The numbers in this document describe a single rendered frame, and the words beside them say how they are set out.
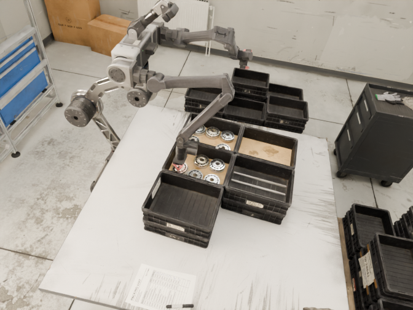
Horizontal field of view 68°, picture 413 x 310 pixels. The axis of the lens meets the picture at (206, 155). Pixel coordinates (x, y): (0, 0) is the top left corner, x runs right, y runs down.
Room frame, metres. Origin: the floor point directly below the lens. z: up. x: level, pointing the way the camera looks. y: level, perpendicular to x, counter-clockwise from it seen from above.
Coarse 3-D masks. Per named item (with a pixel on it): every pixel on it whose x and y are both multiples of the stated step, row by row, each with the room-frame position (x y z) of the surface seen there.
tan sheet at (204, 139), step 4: (220, 132) 1.72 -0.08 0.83; (196, 136) 1.64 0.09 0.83; (200, 136) 1.65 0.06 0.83; (204, 136) 1.65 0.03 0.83; (236, 136) 1.70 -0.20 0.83; (200, 140) 1.60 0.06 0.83; (204, 140) 1.61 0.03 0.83; (208, 140) 1.61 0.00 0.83; (212, 140) 1.62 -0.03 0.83; (216, 140) 1.62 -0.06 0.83; (220, 140) 1.63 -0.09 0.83; (236, 140) 1.65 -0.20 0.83; (208, 144) 1.58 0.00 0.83; (212, 144) 1.58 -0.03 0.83; (216, 144) 1.59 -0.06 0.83; (228, 144) 1.60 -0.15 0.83; (232, 144) 1.61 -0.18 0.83; (232, 148) 1.56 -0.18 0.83
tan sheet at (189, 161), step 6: (192, 156) 1.43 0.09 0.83; (186, 162) 1.37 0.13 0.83; (192, 162) 1.38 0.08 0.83; (192, 168) 1.33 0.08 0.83; (198, 168) 1.34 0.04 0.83; (186, 174) 1.27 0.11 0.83; (204, 174) 1.29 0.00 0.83; (216, 174) 1.31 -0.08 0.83; (222, 174) 1.31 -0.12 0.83; (222, 180) 1.26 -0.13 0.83
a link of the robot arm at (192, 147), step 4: (180, 140) 1.25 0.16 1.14; (180, 144) 1.25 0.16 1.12; (184, 144) 1.26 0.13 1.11; (188, 144) 1.27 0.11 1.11; (192, 144) 1.28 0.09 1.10; (196, 144) 1.29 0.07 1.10; (188, 148) 1.25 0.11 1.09; (192, 148) 1.26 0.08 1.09; (196, 148) 1.25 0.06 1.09; (188, 152) 1.24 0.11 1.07; (192, 152) 1.24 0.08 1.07; (196, 152) 1.24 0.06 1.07
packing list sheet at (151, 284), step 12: (144, 264) 0.70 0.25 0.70; (144, 276) 0.64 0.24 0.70; (156, 276) 0.65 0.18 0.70; (168, 276) 0.66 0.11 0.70; (180, 276) 0.66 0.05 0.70; (192, 276) 0.67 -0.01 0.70; (132, 288) 0.57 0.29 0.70; (144, 288) 0.58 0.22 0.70; (156, 288) 0.58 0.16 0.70; (168, 288) 0.59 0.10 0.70; (180, 288) 0.60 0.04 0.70; (192, 288) 0.61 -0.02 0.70; (132, 300) 0.51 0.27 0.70; (144, 300) 0.52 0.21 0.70; (156, 300) 0.53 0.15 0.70; (168, 300) 0.54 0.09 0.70; (180, 300) 0.54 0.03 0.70
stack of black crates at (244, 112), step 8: (232, 104) 2.67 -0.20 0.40; (240, 104) 2.66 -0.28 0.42; (248, 104) 2.66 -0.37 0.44; (256, 104) 2.65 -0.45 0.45; (264, 104) 2.63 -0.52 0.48; (224, 112) 2.41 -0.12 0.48; (232, 112) 2.56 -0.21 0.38; (240, 112) 2.58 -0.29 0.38; (248, 112) 2.60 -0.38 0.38; (256, 112) 2.61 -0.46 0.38; (264, 112) 2.49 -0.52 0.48; (232, 120) 2.40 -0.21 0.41; (240, 120) 2.39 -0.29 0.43; (248, 120) 2.38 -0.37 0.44; (256, 120) 2.36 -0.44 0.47
